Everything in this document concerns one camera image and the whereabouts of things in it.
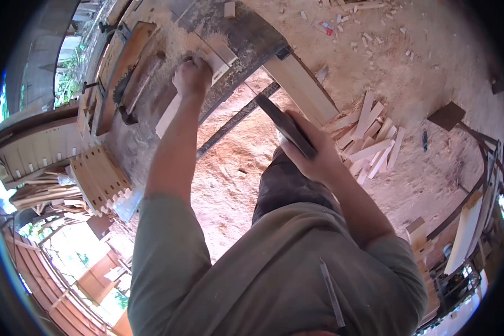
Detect row of notched wooden slats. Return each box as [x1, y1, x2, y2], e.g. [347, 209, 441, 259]
[0, 117, 90, 190]

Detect table saw with sawdust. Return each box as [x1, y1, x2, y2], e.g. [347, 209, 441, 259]
[79, 0, 291, 223]

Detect stack of notched wooden boards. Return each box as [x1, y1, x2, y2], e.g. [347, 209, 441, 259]
[69, 144, 134, 218]

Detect circular saw blade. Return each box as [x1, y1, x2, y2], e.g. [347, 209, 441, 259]
[112, 68, 136, 106]

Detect pale wooden strip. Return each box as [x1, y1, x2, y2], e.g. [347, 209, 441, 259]
[155, 50, 232, 139]

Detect person's body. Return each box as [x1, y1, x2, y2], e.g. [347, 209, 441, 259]
[127, 193, 429, 336]

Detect dark metal bar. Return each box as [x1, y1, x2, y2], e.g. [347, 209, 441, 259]
[195, 81, 281, 159]

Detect long pale wooden plank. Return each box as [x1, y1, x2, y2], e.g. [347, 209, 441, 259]
[262, 54, 340, 128]

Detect pile of thin wood strips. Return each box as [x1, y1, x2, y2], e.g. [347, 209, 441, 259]
[9, 170, 90, 213]

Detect scattered small wood bits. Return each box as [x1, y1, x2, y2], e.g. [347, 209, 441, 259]
[298, 0, 417, 60]

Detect person's right fingers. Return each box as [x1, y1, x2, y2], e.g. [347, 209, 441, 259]
[276, 131, 308, 164]

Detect red packet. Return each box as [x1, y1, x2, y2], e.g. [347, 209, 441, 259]
[312, 21, 336, 37]

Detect person's left fingers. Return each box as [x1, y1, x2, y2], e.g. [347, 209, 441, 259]
[180, 56, 213, 75]

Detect pale leaning plank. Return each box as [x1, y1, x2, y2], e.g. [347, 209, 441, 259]
[444, 194, 484, 276]

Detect person's right thumb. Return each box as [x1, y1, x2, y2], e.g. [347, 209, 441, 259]
[286, 110, 321, 147]

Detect person's left hand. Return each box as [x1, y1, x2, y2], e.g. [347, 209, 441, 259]
[172, 55, 214, 100]

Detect person's right hand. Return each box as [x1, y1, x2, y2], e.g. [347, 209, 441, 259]
[276, 110, 345, 185]

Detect person's legs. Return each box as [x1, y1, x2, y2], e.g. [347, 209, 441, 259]
[251, 146, 346, 225]

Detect grey pencil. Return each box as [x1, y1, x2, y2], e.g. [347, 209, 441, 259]
[318, 256, 347, 332]

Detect pile of pale wood offcuts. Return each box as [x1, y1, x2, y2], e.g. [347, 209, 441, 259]
[324, 89, 406, 186]

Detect brown square board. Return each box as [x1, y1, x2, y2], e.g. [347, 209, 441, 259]
[427, 101, 467, 132]

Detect dark board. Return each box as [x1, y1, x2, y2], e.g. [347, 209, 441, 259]
[255, 93, 318, 160]

